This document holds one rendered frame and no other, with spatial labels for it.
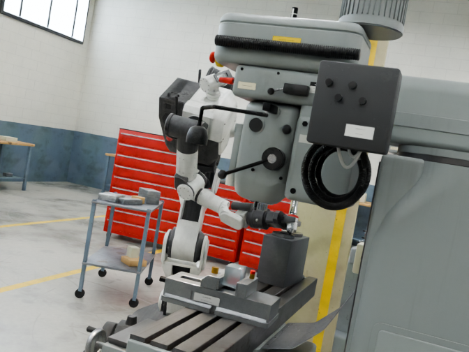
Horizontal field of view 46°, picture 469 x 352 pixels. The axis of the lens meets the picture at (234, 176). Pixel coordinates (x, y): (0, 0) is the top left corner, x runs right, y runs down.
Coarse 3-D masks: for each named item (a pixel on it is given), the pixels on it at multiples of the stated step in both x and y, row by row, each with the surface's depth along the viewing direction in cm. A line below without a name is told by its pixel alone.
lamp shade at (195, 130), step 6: (192, 126) 184; (198, 126) 183; (192, 132) 182; (198, 132) 181; (204, 132) 183; (186, 138) 183; (192, 138) 181; (198, 138) 181; (204, 138) 182; (198, 144) 181; (204, 144) 183
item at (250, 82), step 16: (240, 80) 174; (256, 80) 172; (272, 80) 170; (288, 80) 168; (304, 80) 167; (240, 96) 176; (256, 96) 172; (272, 96) 170; (288, 96) 168; (304, 96) 167
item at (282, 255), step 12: (264, 240) 218; (276, 240) 215; (288, 240) 213; (300, 240) 222; (264, 252) 218; (276, 252) 215; (288, 252) 213; (300, 252) 225; (264, 264) 217; (276, 264) 215; (288, 264) 214; (300, 264) 227; (264, 276) 217; (276, 276) 215; (288, 276) 216; (300, 276) 230
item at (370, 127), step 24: (336, 72) 138; (360, 72) 136; (384, 72) 134; (336, 96) 137; (360, 96) 136; (384, 96) 134; (312, 120) 140; (336, 120) 138; (360, 120) 136; (384, 120) 134; (336, 144) 138; (360, 144) 136; (384, 144) 134
